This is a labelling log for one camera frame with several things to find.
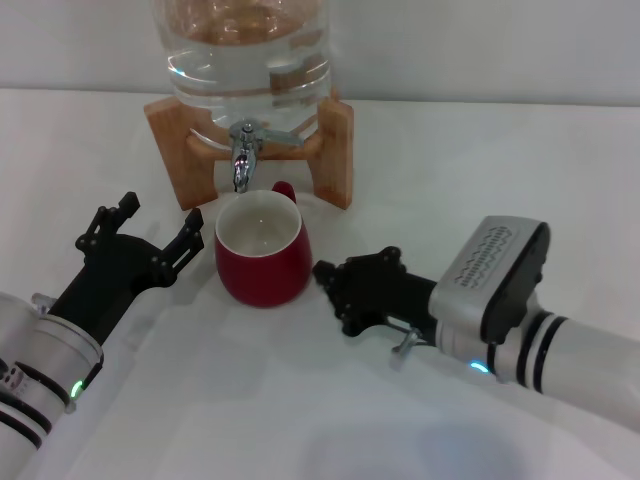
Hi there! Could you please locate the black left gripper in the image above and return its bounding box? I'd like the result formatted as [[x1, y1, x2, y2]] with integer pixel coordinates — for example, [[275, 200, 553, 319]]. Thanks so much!
[[48, 191, 206, 346]]

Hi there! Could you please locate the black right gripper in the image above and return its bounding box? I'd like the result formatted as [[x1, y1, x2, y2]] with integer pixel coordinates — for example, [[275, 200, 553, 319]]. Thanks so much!
[[312, 247, 439, 339]]

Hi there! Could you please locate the red cup with white inside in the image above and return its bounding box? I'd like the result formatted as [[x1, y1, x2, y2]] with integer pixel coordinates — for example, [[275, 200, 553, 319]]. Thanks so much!
[[213, 180, 314, 309]]

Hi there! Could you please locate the chrome faucet with lever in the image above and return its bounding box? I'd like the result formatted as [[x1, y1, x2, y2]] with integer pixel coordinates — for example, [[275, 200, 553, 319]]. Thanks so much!
[[228, 118, 305, 194]]

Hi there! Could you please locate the wooden dispenser stand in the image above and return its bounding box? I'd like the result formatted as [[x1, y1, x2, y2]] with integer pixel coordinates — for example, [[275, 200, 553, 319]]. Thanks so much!
[[143, 87, 355, 211]]

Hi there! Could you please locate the clear glass water dispenser jar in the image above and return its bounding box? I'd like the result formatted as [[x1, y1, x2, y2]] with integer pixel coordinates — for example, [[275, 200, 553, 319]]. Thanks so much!
[[149, 0, 334, 151]]

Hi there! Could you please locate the right arm connector cable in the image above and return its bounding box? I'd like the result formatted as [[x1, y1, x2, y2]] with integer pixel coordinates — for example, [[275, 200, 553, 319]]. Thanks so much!
[[391, 327, 422, 372]]

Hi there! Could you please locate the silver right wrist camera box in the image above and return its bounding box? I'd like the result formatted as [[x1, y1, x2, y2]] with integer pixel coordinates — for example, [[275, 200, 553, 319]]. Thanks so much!
[[428, 215, 551, 346]]

